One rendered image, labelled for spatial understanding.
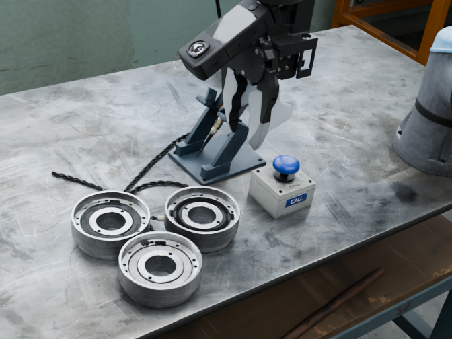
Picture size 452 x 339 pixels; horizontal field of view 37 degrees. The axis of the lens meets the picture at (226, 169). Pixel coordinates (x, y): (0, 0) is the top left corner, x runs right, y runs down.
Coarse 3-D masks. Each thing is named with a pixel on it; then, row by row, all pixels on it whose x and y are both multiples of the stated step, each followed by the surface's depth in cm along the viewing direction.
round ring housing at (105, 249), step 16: (96, 192) 94; (112, 192) 95; (80, 208) 93; (112, 208) 94; (144, 208) 93; (96, 224) 91; (112, 224) 94; (128, 224) 91; (80, 240) 88; (96, 240) 87; (112, 240) 87; (128, 240) 88; (96, 256) 89; (112, 256) 89
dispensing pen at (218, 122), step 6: (222, 96) 105; (216, 102) 105; (222, 102) 104; (216, 120) 106; (222, 120) 106; (216, 126) 106; (210, 132) 107; (216, 132) 107; (210, 138) 107; (204, 144) 107
